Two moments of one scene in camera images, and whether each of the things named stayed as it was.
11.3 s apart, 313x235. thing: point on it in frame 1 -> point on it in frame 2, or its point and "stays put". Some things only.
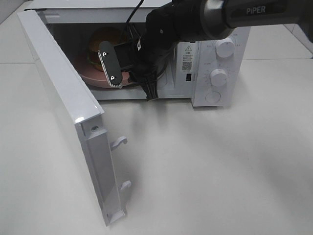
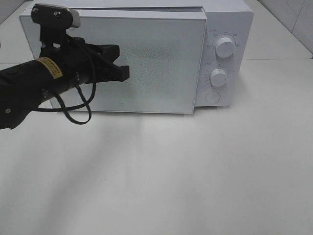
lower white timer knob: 218,77 stays put
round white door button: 213,97 stays put
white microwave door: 85,110 -> 163,49
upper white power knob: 225,47 stays put
